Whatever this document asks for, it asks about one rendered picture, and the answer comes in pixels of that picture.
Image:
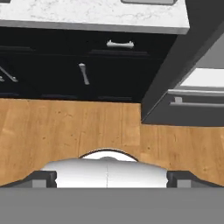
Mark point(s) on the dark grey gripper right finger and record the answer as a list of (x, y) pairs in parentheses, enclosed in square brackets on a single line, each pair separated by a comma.
[(179, 176)]

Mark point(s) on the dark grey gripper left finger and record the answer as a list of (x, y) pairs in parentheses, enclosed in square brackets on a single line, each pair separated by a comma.
[(43, 177)]

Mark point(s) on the grey sink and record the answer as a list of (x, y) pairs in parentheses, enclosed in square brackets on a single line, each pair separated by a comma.
[(148, 1)]

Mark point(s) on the black cupboard door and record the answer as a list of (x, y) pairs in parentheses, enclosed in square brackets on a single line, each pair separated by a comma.
[(20, 64), (116, 75)]

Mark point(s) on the dark grey appliance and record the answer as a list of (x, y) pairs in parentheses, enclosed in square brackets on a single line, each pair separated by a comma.
[(192, 35)]

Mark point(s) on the white rounded object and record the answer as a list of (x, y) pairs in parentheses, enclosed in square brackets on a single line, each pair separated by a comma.
[(108, 175)]

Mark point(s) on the black drawer front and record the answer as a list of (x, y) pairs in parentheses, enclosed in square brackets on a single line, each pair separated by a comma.
[(87, 40), (29, 38)]

